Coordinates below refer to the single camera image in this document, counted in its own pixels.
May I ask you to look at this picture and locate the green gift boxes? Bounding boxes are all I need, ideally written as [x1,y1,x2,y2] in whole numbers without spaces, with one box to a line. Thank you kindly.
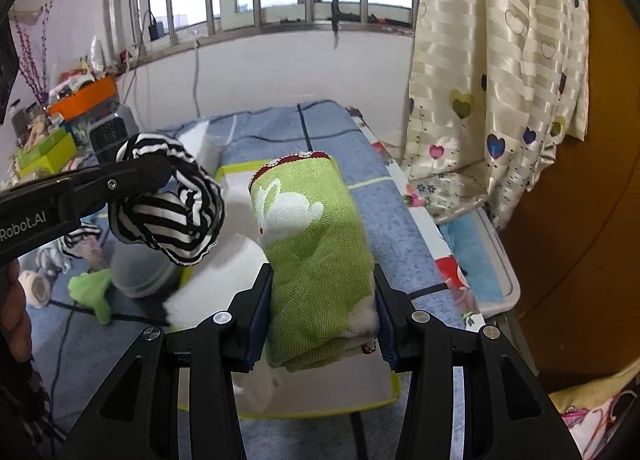
[14,128,77,178]

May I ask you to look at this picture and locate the black white striped sock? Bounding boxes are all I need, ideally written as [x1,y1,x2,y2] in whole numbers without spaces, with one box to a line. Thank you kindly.
[108,133,226,266]

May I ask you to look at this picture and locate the purple flower branches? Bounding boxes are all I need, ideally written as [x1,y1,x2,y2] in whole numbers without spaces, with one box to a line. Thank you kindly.
[10,0,55,108]

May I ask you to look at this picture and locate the person's left hand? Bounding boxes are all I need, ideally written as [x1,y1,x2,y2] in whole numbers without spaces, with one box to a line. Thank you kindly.
[1,261,32,362]

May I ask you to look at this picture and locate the beige bandage sock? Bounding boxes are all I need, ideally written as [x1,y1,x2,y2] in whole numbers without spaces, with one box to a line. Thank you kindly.
[18,270,51,308]

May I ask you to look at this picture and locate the grey space heater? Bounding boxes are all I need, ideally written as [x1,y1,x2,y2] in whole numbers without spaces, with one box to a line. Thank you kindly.
[87,102,139,164]

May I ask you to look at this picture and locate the lime green sock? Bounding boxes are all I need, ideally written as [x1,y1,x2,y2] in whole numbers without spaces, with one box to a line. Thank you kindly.
[67,268,112,324]

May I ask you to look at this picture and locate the clear cup black lid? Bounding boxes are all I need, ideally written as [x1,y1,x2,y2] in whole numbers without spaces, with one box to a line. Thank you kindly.
[110,241,182,298]

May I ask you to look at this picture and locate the blue plaid tablecloth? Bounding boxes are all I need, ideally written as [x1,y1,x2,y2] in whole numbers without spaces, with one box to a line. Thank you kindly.
[22,134,442,459]

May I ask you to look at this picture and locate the orange storage bin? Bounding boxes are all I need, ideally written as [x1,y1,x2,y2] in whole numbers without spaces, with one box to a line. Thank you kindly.
[48,75,117,121]

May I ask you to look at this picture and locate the heart pattern cream curtain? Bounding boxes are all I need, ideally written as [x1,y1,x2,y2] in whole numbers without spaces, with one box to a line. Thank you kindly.
[401,0,589,228]

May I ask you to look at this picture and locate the green rabbit towel roll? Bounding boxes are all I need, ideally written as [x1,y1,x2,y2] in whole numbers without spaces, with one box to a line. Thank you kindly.
[248,151,378,372]

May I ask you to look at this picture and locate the green rimmed white tray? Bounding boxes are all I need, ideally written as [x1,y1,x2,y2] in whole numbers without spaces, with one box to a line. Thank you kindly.
[174,159,404,421]

